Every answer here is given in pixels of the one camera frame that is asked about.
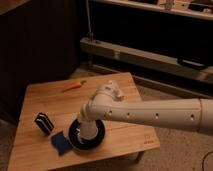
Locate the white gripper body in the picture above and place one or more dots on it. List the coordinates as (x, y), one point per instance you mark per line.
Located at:
(88, 130)

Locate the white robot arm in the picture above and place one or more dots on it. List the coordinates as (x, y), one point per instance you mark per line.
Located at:
(195, 115)

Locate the black ceramic bowl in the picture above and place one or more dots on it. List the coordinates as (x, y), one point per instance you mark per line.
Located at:
(80, 144)

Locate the blue sponge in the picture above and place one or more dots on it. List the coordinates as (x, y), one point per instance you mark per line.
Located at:
(61, 143)

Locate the wooden low table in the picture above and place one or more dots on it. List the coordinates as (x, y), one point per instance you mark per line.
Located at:
(33, 151)

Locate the wooden bench shelf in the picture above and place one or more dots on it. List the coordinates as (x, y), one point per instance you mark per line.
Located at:
(146, 59)

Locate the metal pole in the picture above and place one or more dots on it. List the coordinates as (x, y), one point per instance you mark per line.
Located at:
(90, 33)

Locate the black handle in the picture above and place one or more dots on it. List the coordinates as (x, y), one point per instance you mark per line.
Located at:
(192, 65)

